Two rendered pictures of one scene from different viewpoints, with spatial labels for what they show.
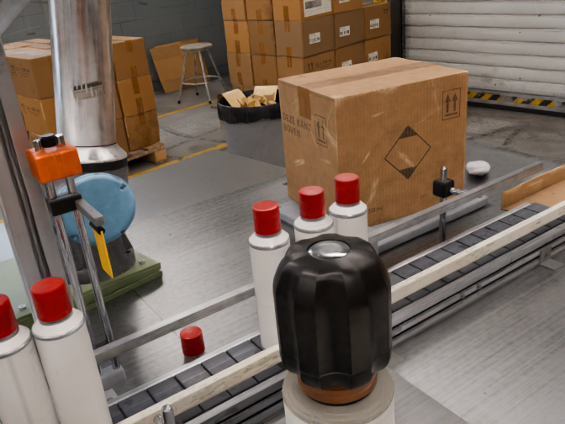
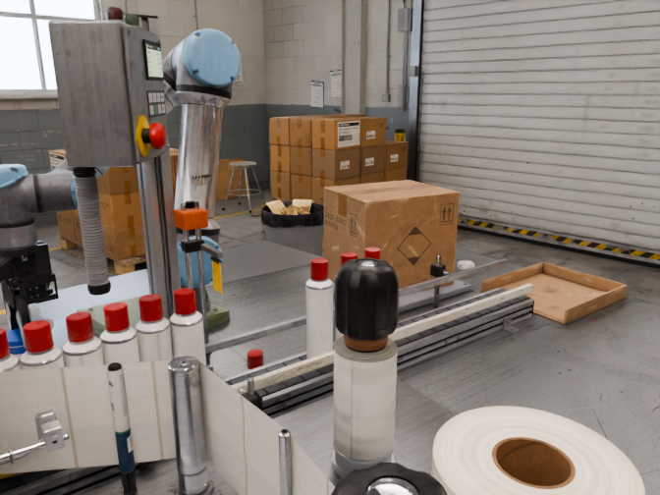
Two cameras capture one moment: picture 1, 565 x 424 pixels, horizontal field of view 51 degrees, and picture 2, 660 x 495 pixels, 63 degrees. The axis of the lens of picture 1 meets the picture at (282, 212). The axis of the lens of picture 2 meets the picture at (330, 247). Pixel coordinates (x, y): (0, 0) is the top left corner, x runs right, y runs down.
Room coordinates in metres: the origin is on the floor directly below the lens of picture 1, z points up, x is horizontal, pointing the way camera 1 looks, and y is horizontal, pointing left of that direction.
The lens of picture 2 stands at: (-0.29, 0.06, 1.39)
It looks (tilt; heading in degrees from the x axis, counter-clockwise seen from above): 16 degrees down; 357
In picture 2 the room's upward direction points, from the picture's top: straight up
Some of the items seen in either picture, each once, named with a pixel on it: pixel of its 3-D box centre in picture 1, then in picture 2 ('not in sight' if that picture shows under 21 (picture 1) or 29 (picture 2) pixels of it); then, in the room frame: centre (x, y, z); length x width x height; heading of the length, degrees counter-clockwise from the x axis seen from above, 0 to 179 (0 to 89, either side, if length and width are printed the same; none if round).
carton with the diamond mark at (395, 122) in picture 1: (371, 139); (388, 236); (1.19, -0.20, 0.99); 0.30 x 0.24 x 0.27; 113
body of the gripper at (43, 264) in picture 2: not in sight; (26, 274); (0.75, 0.60, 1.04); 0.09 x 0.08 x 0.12; 132
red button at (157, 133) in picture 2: not in sight; (153, 136); (0.51, 0.26, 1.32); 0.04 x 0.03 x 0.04; 178
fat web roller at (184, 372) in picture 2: not in sight; (189, 428); (0.31, 0.20, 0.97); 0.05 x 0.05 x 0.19
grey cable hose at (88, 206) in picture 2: not in sight; (91, 229); (0.54, 0.38, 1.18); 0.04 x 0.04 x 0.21
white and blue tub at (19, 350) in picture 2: not in sight; (23, 349); (0.73, 0.62, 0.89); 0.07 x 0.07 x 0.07
